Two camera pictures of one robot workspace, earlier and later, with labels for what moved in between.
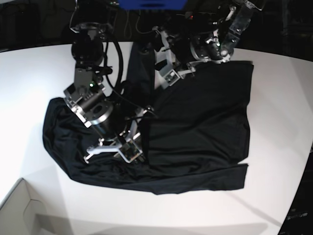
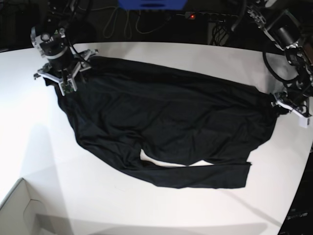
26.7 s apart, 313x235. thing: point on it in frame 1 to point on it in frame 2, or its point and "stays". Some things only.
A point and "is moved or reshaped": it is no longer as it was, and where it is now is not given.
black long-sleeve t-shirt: [195, 133] is moved or reshaped
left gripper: [126, 144] to [68, 74]
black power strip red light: [198, 15] stays
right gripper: [168, 52] to [281, 99]
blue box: [151, 5] stays
